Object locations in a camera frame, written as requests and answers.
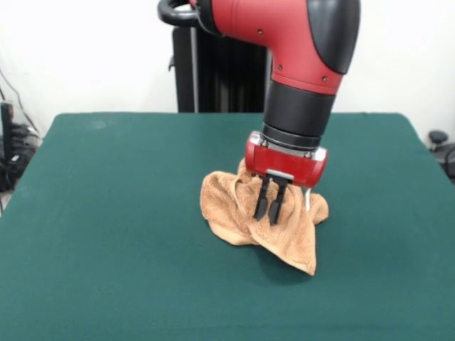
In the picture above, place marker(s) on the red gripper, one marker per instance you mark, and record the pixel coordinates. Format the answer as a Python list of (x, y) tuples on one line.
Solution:
[(284, 163)]

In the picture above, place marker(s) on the tan terry towel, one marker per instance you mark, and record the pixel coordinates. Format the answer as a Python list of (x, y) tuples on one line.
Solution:
[(227, 206)]

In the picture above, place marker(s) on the dark green table cloth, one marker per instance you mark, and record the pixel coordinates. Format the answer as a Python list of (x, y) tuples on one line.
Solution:
[(106, 248)]

